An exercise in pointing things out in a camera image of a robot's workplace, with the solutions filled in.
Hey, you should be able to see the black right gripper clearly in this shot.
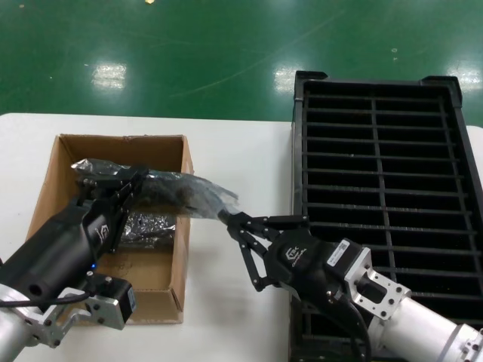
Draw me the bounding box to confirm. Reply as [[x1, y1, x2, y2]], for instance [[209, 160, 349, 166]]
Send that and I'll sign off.
[[225, 213, 354, 314]]

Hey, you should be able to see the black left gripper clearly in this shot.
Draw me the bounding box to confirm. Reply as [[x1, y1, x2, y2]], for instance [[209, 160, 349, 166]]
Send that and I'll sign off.
[[0, 164, 150, 312]]

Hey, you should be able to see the brown cardboard box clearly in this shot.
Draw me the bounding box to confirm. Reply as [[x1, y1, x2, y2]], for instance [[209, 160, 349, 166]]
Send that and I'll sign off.
[[20, 133, 196, 326]]

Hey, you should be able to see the black slotted plastic container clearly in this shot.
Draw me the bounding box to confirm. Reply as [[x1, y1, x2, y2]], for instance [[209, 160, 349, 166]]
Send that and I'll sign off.
[[288, 69, 483, 362]]

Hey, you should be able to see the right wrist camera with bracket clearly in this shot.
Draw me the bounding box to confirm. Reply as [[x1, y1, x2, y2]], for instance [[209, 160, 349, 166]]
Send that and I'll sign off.
[[326, 237, 413, 322]]

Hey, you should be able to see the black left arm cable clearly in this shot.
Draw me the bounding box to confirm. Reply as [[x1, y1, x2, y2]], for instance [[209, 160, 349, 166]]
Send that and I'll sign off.
[[0, 290, 94, 307]]

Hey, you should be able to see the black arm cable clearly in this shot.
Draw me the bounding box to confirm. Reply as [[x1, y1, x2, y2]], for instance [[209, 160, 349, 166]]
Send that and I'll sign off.
[[0, 290, 94, 307], [326, 290, 377, 362]]

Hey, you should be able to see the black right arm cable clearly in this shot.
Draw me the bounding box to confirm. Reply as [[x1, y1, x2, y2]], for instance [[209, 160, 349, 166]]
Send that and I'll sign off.
[[326, 290, 377, 362]]

